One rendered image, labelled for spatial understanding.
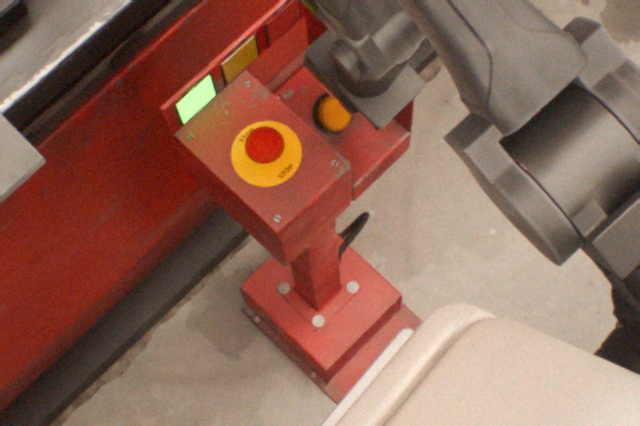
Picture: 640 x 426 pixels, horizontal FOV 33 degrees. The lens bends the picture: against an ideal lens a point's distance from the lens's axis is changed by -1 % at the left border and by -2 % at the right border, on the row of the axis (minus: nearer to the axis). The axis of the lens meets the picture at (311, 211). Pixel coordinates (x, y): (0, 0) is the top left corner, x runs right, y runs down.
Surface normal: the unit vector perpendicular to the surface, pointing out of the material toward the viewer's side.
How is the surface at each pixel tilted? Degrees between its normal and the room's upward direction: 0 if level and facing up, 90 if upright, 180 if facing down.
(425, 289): 0
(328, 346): 1
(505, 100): 36
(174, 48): 90
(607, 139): 21
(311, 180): 0
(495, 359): 43
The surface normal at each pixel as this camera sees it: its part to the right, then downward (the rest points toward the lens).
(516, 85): 0.18, 0.24
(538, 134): -0.48, -0.50
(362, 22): 0.52, 0.60
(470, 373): -0.54, -0.65
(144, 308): -0.04, -0.33
